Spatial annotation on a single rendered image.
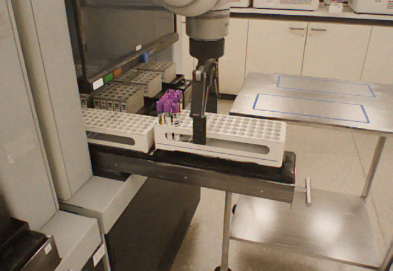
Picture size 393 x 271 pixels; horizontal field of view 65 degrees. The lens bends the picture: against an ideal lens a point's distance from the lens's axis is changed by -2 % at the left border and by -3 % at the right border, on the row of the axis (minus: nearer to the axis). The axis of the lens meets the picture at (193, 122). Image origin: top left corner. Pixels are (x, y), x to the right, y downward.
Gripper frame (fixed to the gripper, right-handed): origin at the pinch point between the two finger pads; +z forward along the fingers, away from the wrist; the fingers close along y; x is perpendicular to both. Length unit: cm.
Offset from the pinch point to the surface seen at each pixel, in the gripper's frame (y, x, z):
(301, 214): 47, -31, 61
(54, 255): -34.7, 18.5, 12.1
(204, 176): -6.9, -1.6, 9.7
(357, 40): 229, -73, 21
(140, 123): 0.7, 17.3, 2.4
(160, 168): -6.8, 9.2, 9.6
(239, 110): 25.3, -4.2, 6.8
